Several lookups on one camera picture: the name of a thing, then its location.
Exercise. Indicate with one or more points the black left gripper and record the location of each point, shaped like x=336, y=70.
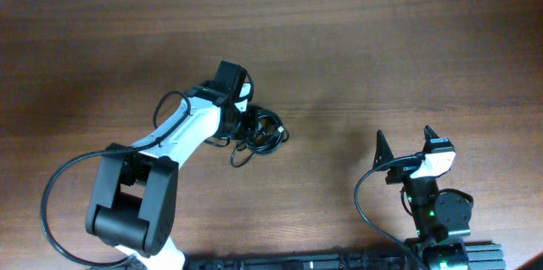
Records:
x=251, y=128

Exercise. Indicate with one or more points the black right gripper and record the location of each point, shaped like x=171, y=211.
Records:
x=401, y=174

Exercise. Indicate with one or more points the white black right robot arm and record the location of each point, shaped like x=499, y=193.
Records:
x=441, y=215

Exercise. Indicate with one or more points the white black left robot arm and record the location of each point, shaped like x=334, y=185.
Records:
x=133, y=202

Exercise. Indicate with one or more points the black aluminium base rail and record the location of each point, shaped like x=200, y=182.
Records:
x=339, y=259

